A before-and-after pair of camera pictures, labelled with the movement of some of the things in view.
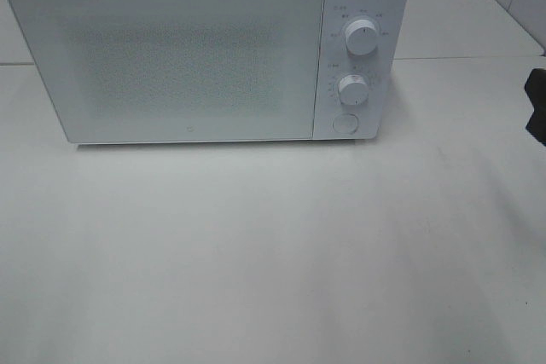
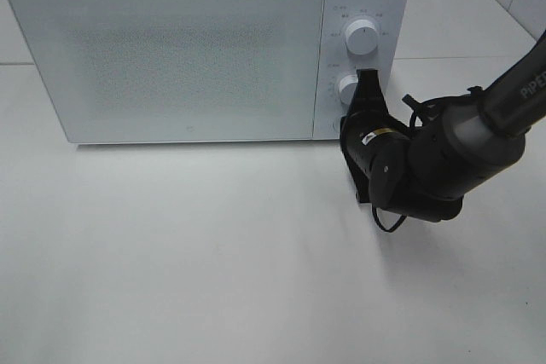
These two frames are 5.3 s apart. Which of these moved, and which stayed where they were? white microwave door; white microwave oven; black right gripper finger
Moved: black right gripper finger
Stayed: white microwave door; white microwave oven
